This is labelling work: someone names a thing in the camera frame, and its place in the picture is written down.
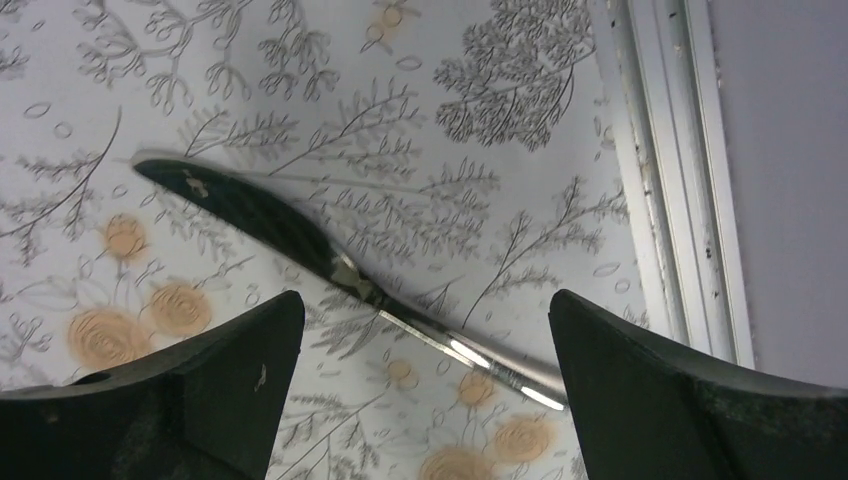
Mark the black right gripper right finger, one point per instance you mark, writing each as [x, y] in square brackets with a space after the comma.
[647, 407]

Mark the right aluminium frame post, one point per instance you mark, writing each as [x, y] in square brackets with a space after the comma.
[658, 65]

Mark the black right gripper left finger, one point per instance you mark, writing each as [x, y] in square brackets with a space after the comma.
[205, 408]

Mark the floral patterned tablecloth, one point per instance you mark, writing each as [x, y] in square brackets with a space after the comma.
[460, 151]

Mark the silver table knife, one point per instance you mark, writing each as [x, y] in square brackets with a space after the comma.
[270, 220]

